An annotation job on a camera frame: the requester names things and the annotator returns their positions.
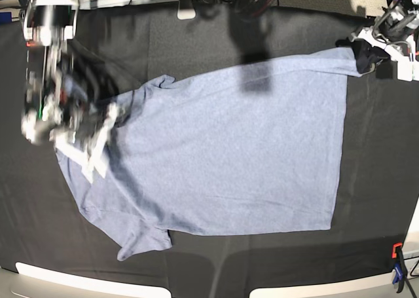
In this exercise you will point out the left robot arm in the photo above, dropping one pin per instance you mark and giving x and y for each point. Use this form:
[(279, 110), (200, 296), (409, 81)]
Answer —
[(392, 36)]

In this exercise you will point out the light blue t-shirt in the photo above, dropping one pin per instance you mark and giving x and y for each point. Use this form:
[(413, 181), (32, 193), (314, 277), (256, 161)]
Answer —
[(249, 149)]

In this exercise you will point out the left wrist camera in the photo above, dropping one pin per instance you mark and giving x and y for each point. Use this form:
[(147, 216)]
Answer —
[(407, 70)]

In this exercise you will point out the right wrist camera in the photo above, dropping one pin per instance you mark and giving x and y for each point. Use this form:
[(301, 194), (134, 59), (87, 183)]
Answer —
[(94, 165)]

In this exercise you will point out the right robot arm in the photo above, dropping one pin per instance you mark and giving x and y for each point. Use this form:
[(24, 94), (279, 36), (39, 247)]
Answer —
[(68, 98)]

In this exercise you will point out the white camera stand base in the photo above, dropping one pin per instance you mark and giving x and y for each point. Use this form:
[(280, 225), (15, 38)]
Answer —
[(185, 10)]

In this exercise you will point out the orange blue clamp near right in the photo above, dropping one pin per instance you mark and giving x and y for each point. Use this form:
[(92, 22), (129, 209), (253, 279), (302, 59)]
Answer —
[(399, 267)]

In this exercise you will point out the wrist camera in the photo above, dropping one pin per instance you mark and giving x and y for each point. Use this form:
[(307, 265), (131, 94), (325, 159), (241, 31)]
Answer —
[(407, 70), (94, 165)]

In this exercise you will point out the black table cloth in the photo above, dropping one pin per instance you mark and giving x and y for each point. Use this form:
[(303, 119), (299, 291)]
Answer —
[(40, 222)]

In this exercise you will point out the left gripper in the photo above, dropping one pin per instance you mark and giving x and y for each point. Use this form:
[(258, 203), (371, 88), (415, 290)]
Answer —
[(371, 50)]

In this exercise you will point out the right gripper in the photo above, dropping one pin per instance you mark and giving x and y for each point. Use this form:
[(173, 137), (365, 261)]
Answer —
[(87, 133)]

